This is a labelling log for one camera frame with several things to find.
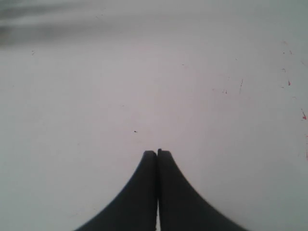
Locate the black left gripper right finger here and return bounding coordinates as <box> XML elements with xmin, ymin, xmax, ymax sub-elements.
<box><xmin>157</xmin><ymin>149</ymin><xmax>245</xmax><ymax>231</ymax></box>

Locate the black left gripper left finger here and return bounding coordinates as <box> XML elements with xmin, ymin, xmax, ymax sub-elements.
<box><xmin>78</xmin><ymin>151</ymin><xmax>157</xmax><ymax>231</ymax></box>

